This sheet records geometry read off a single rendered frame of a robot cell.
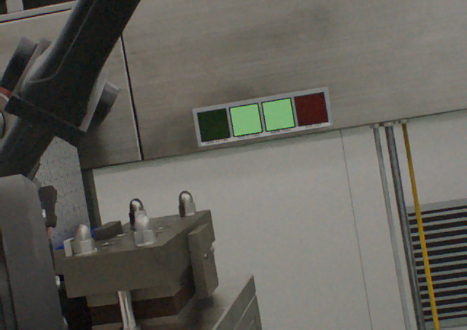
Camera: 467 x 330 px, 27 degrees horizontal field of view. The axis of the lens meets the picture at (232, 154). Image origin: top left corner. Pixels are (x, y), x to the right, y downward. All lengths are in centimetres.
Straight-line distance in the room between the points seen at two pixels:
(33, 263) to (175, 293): 111
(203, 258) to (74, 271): 24
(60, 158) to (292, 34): 47
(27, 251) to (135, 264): 104
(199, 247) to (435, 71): 52
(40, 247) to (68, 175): 127
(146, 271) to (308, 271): 275
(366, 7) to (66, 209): 63
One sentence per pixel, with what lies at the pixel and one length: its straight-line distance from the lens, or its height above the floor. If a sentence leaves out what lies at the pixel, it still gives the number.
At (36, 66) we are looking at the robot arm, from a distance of 90.
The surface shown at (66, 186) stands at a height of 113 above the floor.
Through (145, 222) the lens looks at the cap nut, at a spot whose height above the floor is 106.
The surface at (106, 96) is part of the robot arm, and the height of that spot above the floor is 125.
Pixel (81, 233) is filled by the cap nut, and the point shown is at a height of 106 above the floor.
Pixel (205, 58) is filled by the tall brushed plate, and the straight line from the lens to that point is 180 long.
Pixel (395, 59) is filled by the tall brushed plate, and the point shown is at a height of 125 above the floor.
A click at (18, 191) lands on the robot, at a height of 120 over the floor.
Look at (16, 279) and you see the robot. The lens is 44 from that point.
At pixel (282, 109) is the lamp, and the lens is 177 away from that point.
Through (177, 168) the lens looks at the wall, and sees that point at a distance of 421.
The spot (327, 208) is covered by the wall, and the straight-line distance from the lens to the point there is 414.
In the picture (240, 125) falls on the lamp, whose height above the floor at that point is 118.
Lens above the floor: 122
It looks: 3 degrees down
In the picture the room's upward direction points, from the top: 9 degrees counter-clockwise
